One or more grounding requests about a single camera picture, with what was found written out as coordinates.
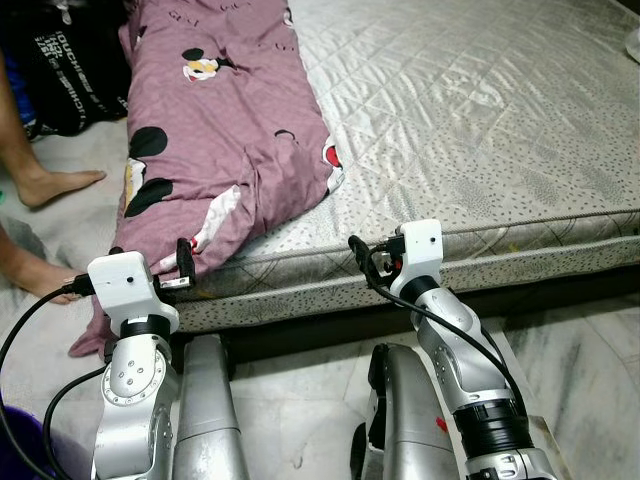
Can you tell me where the pink Mickey print quilt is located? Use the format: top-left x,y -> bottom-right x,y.
68,0 -> 346,359

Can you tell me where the person bare leg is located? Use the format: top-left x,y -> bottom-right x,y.
0,60 -> 108,209
0,225 -> 81,301

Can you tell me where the silver left robot leg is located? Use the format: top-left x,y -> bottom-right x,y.
172,335 -> 249,480

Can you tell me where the silver robot leg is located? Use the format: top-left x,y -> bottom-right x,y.
172,335 -> 249,480
350,343 -> 461,480

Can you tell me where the white quilted mattress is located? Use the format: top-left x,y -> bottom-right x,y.
165,0 -> 640,336

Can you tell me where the silver right robot leg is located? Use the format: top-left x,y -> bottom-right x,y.
350,343 -> 461,480

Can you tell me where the black bag white lettering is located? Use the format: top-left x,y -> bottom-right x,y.
0,0 -> 136,139

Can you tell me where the purple plastic bin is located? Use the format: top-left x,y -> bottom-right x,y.
0,405 -> 51,480

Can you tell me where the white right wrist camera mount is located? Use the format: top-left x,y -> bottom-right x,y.
390,220 -> 444,299

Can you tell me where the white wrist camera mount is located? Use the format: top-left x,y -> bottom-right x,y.
390,220 -> 444,299
87,252 -> 181,336

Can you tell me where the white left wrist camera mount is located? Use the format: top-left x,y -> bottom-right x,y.
87,252 -> 181,336

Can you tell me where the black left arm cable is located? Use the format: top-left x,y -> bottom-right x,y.
0,285 -> 106,480

